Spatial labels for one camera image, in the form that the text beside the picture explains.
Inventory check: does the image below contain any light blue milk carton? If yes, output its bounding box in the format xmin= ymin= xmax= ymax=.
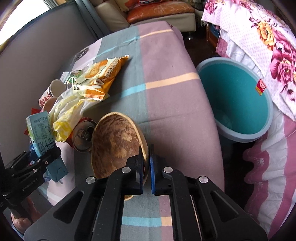
xmin=26 ymin=111 xmax=68 ymax=182

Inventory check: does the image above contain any red cola can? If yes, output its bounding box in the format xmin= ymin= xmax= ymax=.
xmin=66 ymin=117 xmax=97 ymax=153

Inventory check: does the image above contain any pink paper cup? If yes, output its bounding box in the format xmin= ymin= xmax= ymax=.
xmin=41 ymin=97 xmax=58 ymax=113

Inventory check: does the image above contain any white ALDI paper cup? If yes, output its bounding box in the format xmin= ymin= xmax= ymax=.
xmin=39 ymin=79 xmax=66 ymax=108

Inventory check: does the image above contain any orange snack bag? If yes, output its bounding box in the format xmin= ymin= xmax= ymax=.
xmin=72 ymin=55 xmax=130 ymax=101

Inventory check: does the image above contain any teal trash bin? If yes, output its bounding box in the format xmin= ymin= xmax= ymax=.
xmin=196 ymin=57 xmax=273 ymax=143

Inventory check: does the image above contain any person left hand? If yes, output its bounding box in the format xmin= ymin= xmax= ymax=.
xmin=11 ymin=197 xmax=42 ymax=235

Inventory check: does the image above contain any yellow white plastic wrapper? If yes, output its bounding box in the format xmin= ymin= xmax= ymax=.
xmin=48 ymin=89 xmax=100 ymax=142

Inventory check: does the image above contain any green white snack wrapper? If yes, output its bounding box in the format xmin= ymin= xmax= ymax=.
xmin=59 ymin=66 xmax=88 ymax=90

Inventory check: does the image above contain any beige sofa orange cushion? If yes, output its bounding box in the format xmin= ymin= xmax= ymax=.
xmin=91 ymin=1 xmax=196 ymax=32

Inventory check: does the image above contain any pink floral quilt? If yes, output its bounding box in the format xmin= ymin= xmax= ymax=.
xmin=202 ymin=1 xmax=295 ymax=240

